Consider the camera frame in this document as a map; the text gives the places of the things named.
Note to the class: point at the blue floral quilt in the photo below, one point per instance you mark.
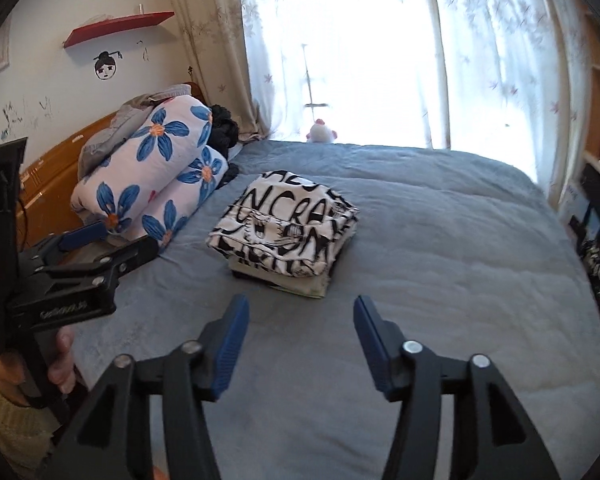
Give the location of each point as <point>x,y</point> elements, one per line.
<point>150,160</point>

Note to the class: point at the sheer white flowered curtain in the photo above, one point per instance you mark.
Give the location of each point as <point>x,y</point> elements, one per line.
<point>480,60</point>

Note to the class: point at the black and white printed jacket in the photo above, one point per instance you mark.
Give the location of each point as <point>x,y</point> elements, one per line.
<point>280,220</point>

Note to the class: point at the red wall shelf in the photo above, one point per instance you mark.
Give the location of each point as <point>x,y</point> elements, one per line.
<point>115,25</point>

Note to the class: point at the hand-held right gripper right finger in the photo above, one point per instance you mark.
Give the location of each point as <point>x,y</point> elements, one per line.
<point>375,350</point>

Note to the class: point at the white and pink plush toy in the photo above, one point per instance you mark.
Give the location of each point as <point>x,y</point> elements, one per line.
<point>321,132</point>

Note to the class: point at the person's left forearm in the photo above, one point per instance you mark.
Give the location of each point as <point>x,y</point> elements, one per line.
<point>10,435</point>

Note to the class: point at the cream fleece garment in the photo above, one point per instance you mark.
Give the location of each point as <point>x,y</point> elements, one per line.
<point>305,287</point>

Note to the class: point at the person's left hand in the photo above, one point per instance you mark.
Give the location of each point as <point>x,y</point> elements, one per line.
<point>62,365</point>

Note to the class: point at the metal window rod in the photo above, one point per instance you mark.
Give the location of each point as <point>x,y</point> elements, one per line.
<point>308,80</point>

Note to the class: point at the black furniture piece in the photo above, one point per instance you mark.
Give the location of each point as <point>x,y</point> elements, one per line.
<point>592,185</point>

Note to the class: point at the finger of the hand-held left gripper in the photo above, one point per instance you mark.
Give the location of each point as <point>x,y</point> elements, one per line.
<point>135,252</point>
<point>85,235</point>

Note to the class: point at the beige curtain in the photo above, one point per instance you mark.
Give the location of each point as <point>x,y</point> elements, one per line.
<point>210,35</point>

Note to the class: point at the dark cloth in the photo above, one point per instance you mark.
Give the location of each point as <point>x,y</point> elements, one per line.
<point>222,132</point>

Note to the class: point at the grey bed blanket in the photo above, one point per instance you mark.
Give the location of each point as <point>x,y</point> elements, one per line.
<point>455,260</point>

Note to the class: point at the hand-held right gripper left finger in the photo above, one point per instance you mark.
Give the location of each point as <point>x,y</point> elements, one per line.
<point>230,350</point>

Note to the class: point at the wall face drawing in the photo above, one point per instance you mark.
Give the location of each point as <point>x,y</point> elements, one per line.
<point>105,67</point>

